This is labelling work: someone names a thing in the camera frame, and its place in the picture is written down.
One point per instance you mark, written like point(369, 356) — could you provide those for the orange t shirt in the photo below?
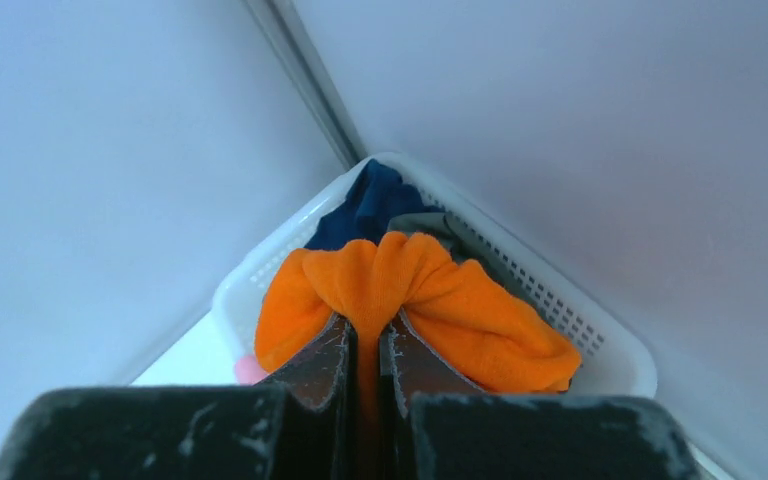
point(493, 338)

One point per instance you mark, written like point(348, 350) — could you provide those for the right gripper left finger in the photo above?
point(310, 408)

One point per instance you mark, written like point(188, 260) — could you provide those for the grey t shirt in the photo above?
point(464, 244)

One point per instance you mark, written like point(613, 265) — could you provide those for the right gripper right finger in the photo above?
point(410, 372)

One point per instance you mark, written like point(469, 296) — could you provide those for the aluminium frame rail right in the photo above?
point(283, 28)

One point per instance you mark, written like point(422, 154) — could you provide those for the pink t shirt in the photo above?
point(248, 371)

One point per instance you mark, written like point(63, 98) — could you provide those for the navy blue t shirt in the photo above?
point(378, 195)

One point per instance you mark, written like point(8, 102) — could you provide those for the white plastic laundry basket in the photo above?
point(614, 361)

